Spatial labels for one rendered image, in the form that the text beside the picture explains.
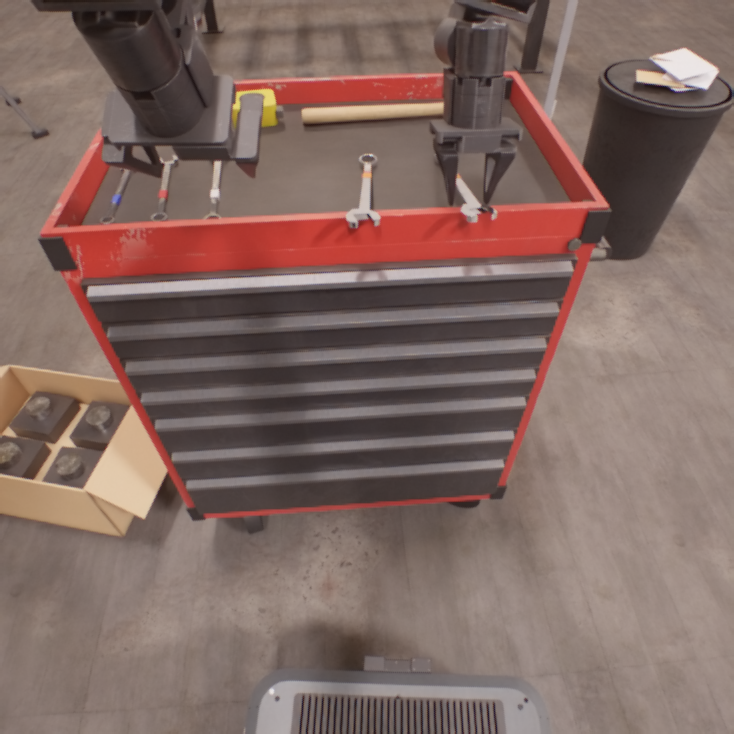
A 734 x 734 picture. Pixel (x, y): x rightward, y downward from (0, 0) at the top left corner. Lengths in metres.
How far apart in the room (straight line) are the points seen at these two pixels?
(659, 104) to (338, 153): 1.34
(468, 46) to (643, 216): 1.67
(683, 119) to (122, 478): 1.94
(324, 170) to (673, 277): 1.76
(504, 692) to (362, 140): 0.98
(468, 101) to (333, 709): 0.95
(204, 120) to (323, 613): 1.13
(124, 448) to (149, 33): 1.13
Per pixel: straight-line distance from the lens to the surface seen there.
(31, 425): 1.69
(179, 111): 0.49
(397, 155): 0.93
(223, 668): 1.39
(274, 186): 0.86
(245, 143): 0.52
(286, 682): 1.09
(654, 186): 2.21
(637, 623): 1.51
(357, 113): 1.02
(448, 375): 0.91
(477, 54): 0.69
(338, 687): 1.09
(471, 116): 0.69
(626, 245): 2.35
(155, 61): 0.45
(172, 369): 0.87
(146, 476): 1.44
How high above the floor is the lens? 1.33
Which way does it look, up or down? 49 degrees down
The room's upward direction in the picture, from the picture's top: straight up
